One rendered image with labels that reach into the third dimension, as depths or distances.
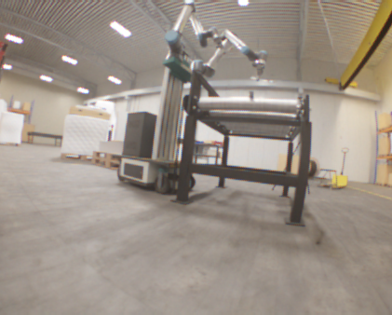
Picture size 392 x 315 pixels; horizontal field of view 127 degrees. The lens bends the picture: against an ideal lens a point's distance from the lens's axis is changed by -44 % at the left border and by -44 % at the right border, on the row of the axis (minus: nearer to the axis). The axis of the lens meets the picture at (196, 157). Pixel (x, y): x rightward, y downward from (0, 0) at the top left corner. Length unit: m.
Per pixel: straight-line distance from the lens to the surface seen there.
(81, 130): 4.58
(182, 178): 1.49
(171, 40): 1.92
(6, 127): 8.72
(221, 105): 1.43
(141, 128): 1.99
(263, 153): 11.98
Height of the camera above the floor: 0.40
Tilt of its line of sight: level
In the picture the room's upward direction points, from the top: 6 degrees clockwise
